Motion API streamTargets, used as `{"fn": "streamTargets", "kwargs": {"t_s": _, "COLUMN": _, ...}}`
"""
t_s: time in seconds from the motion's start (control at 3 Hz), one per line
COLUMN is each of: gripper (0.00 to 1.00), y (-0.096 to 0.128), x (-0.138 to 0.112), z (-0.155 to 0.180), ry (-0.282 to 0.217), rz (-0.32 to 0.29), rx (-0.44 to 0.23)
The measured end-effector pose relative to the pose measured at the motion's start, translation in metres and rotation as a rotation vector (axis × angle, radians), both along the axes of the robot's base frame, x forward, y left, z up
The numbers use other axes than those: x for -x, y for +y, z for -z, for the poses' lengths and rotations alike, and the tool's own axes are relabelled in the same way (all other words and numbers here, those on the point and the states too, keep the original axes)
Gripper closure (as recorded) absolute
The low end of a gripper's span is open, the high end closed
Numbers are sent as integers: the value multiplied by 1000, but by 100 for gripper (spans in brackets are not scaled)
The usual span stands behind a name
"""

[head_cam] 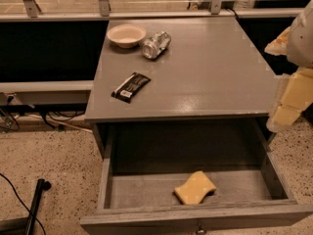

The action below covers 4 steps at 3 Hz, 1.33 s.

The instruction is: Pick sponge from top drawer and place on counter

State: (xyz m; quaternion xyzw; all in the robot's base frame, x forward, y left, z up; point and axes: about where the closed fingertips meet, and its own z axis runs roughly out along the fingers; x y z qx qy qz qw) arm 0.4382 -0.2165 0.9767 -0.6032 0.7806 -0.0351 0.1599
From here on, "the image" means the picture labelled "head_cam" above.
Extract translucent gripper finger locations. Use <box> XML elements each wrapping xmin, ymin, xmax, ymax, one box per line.
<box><xmin>266</xmin><ymin>68</ymin><xmax>313</xmax><ymax>133</ymax></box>
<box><xmin>264</xmin><ymin>27</ymin><xmax>291</xmax><ymax>56</ymax></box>

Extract yellow sponge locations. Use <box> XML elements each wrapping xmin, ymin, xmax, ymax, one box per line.
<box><xmin>174</xmin><ymin>171</ymin><xmax>216</xmax><ymax>205</ymax></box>

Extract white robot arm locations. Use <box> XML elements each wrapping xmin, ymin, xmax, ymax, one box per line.
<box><xmin>265</xmin><ymin>1</ymin><xmax>313</xmax><ymax>132</ymax></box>

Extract grey cabinet counter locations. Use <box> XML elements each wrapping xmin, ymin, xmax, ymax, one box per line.
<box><xmin>86</xmin><ymin>17</ymin><xmax>280</xmax><ymax>154</ymax></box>

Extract open grey top drawer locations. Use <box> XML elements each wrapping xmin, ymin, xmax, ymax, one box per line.
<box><xmin>80</xmin><ymin>118</ymin><xmax>313</xmax><ymax>235</ymax></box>

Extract crushed silver can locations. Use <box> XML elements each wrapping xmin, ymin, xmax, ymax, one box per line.
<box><xmin>142</xmin><ymin>31</ymin><xmax>171</xmax><ymax>60</ymax></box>

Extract beige bowl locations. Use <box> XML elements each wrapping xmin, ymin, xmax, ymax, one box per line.
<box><xmin>107</xmin><ymin>24</ymin><xmax>147</xmax><ymax>49</ymax></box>

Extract black snack bar wrapper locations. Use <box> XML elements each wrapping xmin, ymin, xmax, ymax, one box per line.
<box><xmin>111</xmin><ymin>72</ymin><xmax>151</xmax><ymax>103</ymax></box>

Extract metal window railing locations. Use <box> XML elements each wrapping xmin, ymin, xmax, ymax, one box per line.
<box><xmin>0</xmin><ymin>0</ymin><xmax>311</xmax><ymax>22</ymax></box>

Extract black stand leg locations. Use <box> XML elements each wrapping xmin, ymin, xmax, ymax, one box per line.
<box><xmin>0</xmin><ymin>177</ymin><xmax>51</xmax><ymax>235</ymax></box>

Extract cables under ledge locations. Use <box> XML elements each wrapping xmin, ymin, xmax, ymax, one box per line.
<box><xmin>0</xmin><ymin>95</ymin><xmax>86</xmax><ymax>134</ymax></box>

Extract black floor cable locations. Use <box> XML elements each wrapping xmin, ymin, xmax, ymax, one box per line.
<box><xmin>0</xmin><ymin>172</ymin><xmax>47</xmax><ymax>235</ymax></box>

